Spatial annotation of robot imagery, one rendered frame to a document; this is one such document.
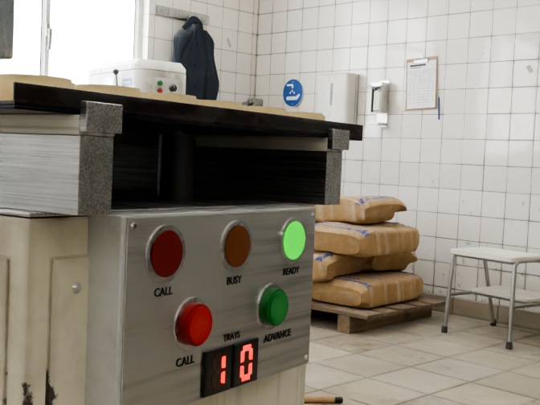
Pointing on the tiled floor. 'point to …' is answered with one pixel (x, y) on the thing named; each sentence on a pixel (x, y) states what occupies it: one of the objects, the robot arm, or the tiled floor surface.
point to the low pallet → (423, 307)
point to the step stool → (495, 286)
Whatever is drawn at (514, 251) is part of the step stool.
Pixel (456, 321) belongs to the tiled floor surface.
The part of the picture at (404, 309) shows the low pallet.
